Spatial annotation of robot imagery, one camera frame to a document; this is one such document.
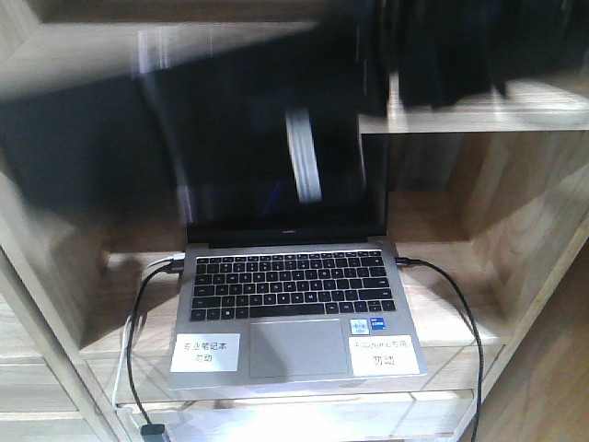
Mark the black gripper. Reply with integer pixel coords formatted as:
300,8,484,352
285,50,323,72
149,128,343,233
358,1,588,115

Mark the black smartphone with sticker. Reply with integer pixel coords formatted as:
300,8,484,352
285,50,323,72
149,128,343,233
1,23,367,228

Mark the wooden shelf desk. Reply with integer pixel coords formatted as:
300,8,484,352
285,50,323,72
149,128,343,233
1,1,588,441

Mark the silver laptop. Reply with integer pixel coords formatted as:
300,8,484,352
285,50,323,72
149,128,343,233
168,134,426,390

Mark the grey usb hub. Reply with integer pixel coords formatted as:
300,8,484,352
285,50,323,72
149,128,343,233
140,424,170,442

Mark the black laptop cable right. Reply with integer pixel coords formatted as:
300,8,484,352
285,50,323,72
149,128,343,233
394,256,484,442

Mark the black laptop cable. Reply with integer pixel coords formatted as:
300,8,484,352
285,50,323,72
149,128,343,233
394,256,484,442
125,262,185,427

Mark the white laptop cable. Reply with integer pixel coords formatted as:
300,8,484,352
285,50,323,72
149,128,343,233
111,250,186,429

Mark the black laptop cable left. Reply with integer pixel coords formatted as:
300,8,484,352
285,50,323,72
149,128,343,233
125,262,185,427

